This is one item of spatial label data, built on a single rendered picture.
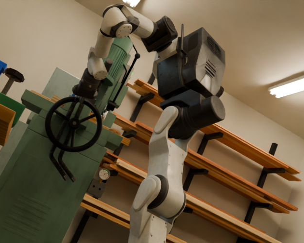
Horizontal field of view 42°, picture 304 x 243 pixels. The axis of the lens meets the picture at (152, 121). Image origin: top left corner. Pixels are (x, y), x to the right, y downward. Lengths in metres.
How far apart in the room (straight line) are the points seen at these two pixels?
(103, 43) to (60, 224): 1.00
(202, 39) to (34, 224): 1.26
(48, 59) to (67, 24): 0.51
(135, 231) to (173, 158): 0.34
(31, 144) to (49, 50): 2.84
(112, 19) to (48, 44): 3.34
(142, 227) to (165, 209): 0.11
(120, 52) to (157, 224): 1.24
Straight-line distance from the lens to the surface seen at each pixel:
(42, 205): 2.22
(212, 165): 4.80
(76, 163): 2.23
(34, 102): 2.28
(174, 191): 1.62
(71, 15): 5.17
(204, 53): 1.87
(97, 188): 2.20
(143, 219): 1.59
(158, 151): 1.71
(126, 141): 2.44
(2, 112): 0.73
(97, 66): 1.83
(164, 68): 1.91
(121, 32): 1.68
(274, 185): 5.90
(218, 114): 1.68
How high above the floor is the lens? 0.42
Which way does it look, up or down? 16 degrees up
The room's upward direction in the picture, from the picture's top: 25 degrees clockwise
